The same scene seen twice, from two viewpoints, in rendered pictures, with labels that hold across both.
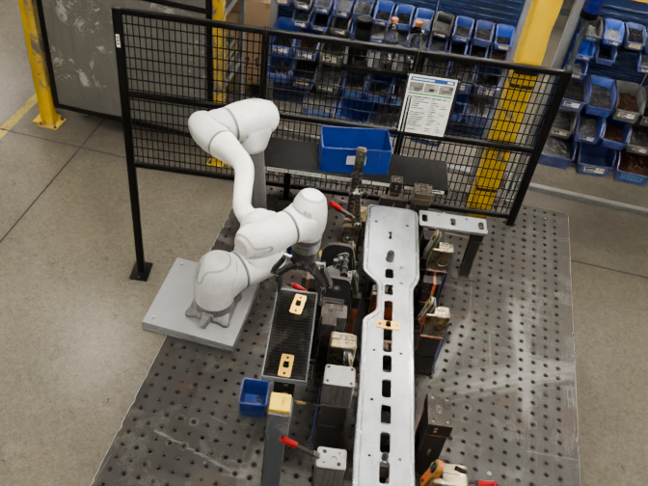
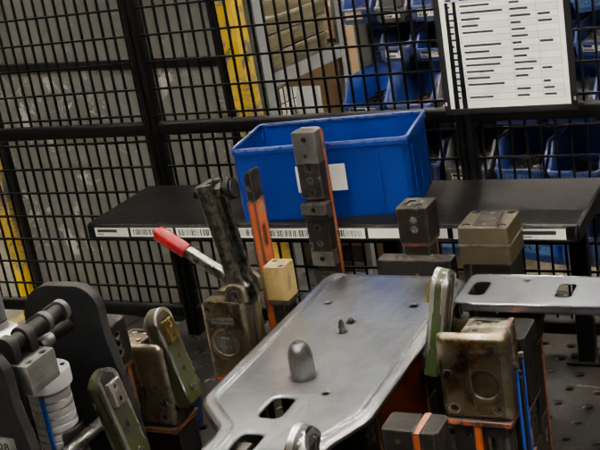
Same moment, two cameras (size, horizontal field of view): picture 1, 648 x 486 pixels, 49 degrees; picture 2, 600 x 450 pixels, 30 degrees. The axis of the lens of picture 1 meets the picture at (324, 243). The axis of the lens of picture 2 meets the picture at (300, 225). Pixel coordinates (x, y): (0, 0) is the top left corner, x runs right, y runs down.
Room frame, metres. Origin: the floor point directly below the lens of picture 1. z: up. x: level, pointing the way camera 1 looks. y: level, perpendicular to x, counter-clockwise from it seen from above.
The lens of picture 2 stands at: (0.95, -0.90, 1.62)
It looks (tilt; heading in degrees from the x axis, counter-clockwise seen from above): 19 degrees down; 29
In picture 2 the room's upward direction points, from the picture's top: 10 degrees counter-clockwise
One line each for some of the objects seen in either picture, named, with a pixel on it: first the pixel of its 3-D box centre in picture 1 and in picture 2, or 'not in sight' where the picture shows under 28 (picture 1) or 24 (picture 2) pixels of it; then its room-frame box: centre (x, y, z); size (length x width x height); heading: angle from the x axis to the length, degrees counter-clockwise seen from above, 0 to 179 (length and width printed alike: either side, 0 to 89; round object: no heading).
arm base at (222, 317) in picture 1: (212, 305); not in sight; (1.87, 0.40, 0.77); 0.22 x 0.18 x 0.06; 172
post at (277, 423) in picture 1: (275, 445); not in sight; (1.20, 0.06, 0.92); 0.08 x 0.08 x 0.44; 1
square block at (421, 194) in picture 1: (415, 220); (500, 328); (2.44, -0.39, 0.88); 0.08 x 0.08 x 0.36; 1
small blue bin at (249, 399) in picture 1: (254, 398); not in sight; (1.48, 0.17, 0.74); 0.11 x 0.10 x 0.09; 1
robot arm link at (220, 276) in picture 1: (217, 277); not in sight; (1.89, 0.39, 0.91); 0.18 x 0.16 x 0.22; 134
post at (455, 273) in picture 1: (471, 252); not in sight; (2.32, -0.64, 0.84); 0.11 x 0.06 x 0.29; 91
